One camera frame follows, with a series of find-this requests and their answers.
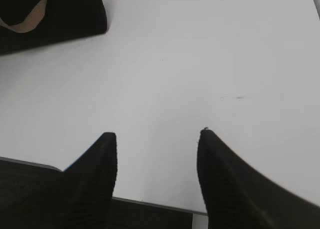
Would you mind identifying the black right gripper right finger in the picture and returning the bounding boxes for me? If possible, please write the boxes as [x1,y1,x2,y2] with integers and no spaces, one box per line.
[196,128,320,229]

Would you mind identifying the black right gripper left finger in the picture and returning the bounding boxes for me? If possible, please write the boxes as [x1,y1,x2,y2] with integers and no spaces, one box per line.
[60,132,118,229]

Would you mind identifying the black bag with tan handles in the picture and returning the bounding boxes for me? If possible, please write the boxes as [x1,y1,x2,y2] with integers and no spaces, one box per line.
[0,0,107,54]

